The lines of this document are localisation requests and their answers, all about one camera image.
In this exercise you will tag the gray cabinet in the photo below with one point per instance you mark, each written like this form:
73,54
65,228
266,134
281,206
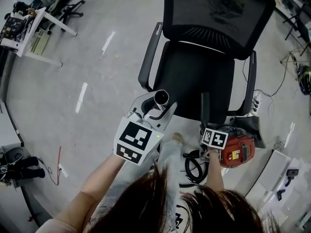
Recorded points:
9,120

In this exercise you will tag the small white power strip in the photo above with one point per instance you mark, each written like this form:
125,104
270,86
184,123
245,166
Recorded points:
63,171

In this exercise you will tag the long white power strip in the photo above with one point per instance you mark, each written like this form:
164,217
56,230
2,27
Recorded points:
255,102

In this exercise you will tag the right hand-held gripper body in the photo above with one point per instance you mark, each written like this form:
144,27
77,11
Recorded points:
216,138

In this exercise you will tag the green boxes under desk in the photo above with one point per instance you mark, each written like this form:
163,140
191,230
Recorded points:
41,42

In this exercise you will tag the black fabric bundle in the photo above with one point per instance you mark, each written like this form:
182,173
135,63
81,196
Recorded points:
26,169

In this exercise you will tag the person's left forearm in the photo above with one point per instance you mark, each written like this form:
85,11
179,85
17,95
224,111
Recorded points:
102,176

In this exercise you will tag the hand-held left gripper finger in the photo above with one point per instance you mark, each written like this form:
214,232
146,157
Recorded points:
141,101
170,115

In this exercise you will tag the gold star ornament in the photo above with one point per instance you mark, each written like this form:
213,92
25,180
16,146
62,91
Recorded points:
31,11

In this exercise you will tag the white desk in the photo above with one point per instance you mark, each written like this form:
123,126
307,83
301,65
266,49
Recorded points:
36,33

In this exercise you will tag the person's right forearm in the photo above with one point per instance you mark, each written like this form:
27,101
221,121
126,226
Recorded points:
215,171

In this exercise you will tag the person's light jeans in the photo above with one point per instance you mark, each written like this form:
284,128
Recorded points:
170,159

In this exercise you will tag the white curved table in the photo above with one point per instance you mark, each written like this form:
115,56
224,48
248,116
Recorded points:
272,173

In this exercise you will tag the person's beige shoe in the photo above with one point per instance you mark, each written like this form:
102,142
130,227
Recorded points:
177,138

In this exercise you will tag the black folding chair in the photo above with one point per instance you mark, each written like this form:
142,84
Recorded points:
298,21

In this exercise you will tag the black mesh office chair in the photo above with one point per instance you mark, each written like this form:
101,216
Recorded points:
194,76

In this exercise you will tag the black green helmet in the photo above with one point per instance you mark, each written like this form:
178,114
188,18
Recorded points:
305,80

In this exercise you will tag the red vacuum cleaner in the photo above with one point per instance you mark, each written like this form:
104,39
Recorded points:
239,149

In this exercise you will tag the person's light shirt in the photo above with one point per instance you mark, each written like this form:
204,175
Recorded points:
111,193

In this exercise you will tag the dark gray bag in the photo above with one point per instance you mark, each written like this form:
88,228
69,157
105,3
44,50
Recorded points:
252,127

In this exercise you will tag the sticker-covered black monitor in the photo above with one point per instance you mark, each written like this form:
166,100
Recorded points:
12,25

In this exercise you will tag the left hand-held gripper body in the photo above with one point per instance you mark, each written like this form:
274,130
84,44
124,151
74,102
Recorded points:
133,139

